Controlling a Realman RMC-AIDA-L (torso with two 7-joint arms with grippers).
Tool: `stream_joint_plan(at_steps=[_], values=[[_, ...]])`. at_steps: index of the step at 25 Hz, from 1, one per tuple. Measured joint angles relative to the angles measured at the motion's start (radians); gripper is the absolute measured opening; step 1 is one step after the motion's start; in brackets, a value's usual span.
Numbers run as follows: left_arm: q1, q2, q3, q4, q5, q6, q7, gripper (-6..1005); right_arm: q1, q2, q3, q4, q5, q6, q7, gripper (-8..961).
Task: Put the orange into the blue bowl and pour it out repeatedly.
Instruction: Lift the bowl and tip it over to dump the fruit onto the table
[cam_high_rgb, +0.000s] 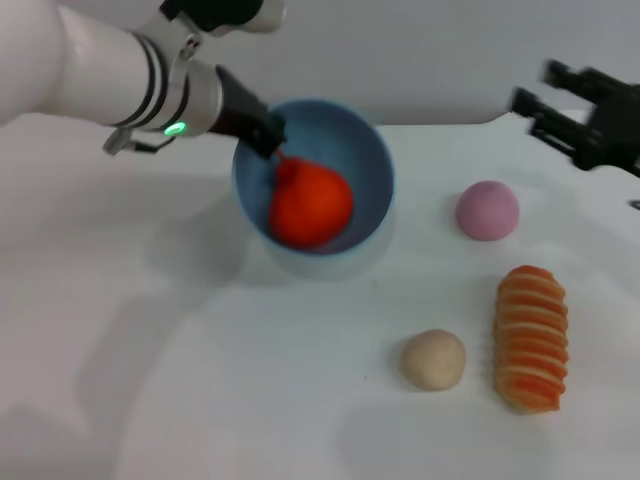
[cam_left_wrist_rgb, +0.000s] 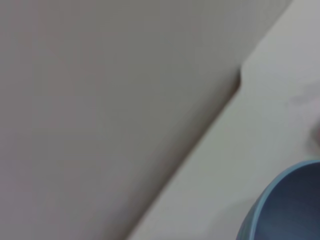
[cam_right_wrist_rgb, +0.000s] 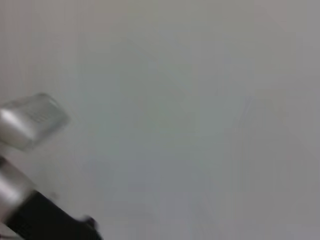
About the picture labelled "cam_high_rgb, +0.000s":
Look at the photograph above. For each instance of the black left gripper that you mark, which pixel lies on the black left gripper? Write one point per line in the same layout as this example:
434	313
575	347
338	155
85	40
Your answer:
237	110

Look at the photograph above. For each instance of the orange toy fruit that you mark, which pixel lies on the orange toy fruit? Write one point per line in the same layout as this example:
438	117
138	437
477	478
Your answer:
310	205

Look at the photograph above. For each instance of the orange striped bread loaf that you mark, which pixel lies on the orange striped bread loaf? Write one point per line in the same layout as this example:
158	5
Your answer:
531	345

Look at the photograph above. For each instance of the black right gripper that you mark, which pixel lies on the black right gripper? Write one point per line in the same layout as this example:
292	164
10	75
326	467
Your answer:
615	130

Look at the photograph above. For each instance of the blue bowl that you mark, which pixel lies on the blue bowl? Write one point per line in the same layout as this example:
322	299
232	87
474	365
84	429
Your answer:
370	175

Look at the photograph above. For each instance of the beige round bun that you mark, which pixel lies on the beige round bun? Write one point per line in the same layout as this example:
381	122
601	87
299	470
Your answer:
433	360

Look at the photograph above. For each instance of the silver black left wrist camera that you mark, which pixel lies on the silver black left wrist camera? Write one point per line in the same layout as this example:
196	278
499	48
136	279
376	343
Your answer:
225	12

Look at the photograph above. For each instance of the pink round bun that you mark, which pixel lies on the pink round bun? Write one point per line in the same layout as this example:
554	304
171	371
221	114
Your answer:
487	210

